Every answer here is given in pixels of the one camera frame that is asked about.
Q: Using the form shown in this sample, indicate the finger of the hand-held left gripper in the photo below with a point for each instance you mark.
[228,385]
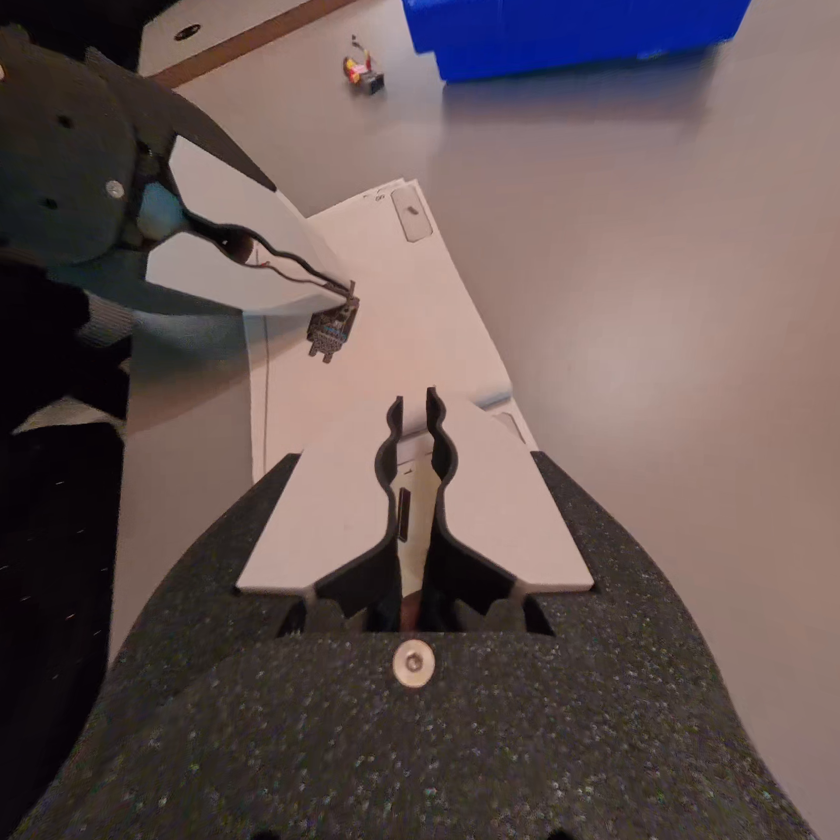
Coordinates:
[216,275]
[249,197]

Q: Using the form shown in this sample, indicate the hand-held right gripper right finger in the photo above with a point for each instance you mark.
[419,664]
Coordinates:
[512,512]

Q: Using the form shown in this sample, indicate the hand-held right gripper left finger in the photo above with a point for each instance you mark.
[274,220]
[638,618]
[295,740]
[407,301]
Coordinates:
[315,518]

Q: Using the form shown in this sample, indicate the dark grey lego frame piece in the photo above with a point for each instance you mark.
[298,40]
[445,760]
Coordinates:
[333,325]

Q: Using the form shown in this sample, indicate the white instruction booklet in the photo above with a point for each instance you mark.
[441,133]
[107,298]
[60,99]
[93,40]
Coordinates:
[407,295]

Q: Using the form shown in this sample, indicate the red yellow lego minifigure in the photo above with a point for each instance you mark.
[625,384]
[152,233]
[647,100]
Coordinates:
[354,69]

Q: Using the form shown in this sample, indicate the blue plastic bin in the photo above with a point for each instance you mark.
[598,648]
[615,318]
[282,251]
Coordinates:
[564,33]

